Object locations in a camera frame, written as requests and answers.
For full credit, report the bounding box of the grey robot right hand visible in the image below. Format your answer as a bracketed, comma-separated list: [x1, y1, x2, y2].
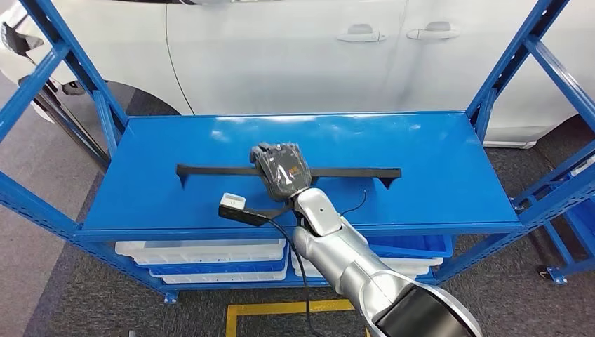
[249, 141, 312, 201]

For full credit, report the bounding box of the long black plastic part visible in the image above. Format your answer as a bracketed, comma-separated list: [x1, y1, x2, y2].
[176, 164, 402, 190]

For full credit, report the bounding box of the blue metal shelf rack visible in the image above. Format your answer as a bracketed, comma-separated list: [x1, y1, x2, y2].
[511, 139, 595, 286]
[0, 0, 595, 305]

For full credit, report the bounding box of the white car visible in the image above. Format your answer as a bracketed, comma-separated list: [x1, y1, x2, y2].
[0, 0, 595, 150]

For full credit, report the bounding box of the large white plastic bin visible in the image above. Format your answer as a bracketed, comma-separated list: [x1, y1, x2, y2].
[115, 238, 288, 266]

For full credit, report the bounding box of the yellow floor tape square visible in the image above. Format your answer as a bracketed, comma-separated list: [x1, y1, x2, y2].
[225, 298, 373, 337]

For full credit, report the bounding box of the grey metal stand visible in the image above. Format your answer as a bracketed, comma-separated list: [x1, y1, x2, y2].
[34, 81, 112, 171]

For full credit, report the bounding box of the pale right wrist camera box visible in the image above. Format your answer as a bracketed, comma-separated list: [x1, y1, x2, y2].
[218, 192, 295, 228]

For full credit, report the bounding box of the thin black wire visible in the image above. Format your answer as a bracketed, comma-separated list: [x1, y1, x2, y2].
[341, 190, 368, 217]

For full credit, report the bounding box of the black camera cable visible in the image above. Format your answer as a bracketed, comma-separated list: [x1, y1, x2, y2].
[265, 216, 326, 337]

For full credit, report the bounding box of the white car door handle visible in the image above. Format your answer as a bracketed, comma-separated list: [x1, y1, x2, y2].
[406, 20, 461, 41]
[335, 23, 387, 44]

